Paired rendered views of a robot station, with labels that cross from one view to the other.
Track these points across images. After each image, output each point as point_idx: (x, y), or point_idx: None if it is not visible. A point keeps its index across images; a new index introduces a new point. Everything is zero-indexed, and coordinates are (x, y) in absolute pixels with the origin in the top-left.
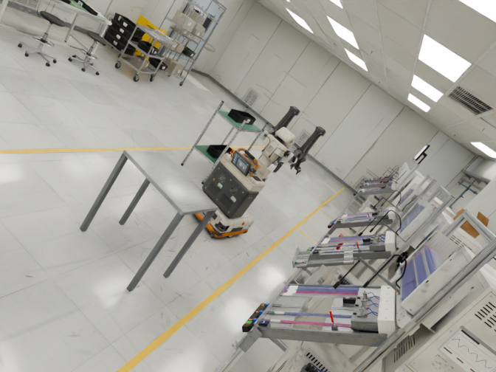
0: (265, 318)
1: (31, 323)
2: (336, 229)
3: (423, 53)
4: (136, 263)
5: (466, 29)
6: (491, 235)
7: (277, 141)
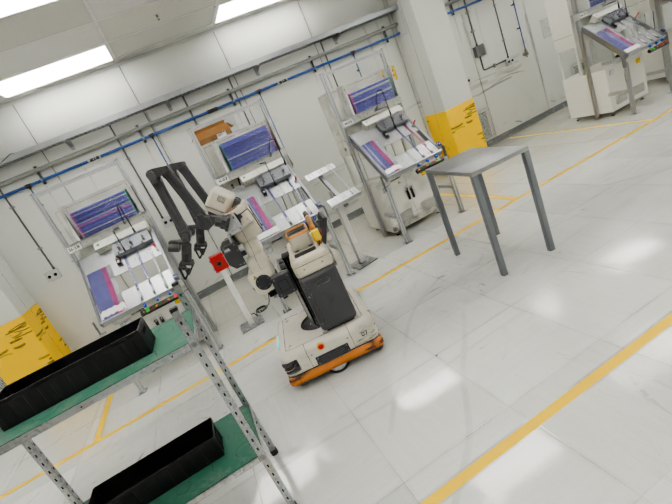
0: (430, 154)
1: (567, 198)
2: None
3: None
4: (487, 250)
5: None
6: (376, 51)
7: (243, 201)
